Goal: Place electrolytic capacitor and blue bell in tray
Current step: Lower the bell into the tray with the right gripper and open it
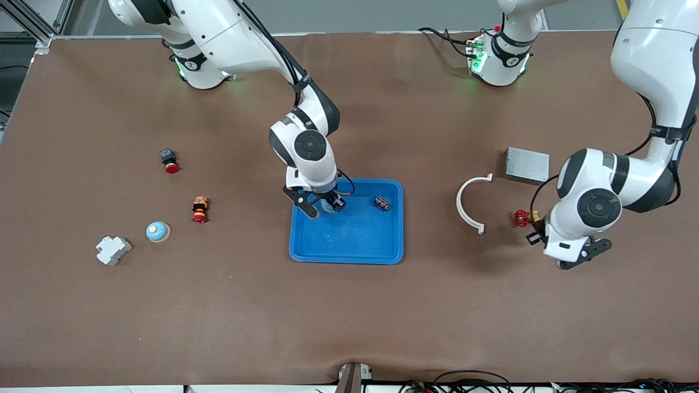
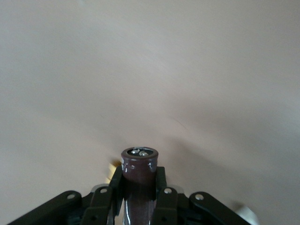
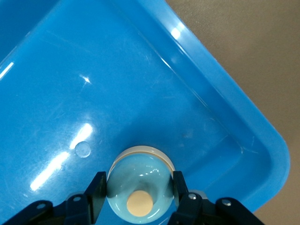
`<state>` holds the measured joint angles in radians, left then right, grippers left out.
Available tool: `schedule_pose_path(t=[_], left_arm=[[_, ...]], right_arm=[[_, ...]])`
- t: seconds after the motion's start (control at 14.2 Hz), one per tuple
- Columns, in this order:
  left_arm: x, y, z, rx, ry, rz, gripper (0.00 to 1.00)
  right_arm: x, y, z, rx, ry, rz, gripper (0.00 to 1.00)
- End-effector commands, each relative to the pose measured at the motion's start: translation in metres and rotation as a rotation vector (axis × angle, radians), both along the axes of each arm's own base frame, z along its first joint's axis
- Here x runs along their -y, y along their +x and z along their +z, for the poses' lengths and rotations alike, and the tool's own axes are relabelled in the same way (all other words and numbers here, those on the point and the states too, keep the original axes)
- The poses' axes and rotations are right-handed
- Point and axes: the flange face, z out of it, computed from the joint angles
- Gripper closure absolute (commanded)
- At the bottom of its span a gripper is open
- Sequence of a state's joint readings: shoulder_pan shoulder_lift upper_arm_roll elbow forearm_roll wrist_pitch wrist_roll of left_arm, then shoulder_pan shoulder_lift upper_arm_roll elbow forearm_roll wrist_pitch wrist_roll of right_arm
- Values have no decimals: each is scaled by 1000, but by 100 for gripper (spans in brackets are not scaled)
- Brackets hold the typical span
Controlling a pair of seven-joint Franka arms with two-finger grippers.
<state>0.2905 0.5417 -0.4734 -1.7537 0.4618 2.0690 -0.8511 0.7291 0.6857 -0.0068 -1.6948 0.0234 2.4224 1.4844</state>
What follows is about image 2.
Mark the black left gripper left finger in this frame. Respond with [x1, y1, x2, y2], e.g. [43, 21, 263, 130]
[4, 166, 125, 225]

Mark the brown electrolytic capacitor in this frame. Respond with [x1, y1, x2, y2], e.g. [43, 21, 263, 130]
[120, 146, 159, 225]

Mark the white curved pipe clamp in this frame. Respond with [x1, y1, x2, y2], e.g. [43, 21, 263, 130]
[234, 203, 260, 225]

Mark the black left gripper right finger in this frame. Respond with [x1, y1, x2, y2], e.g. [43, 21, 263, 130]
[152, 165, 254, 225]

